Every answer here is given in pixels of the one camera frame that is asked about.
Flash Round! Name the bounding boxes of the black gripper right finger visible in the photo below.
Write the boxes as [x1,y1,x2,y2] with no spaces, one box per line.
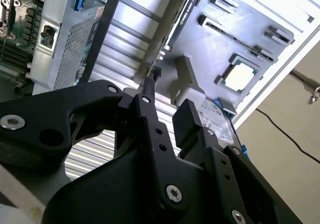
[171,98,300,224]

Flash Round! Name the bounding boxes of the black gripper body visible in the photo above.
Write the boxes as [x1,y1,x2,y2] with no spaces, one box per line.
[41,146,227,224]

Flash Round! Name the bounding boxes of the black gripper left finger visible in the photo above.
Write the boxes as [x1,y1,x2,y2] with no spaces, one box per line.
[0,75,191,207]

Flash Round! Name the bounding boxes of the black green graphics card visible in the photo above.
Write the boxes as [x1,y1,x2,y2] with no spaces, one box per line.
[134,0,207,85]

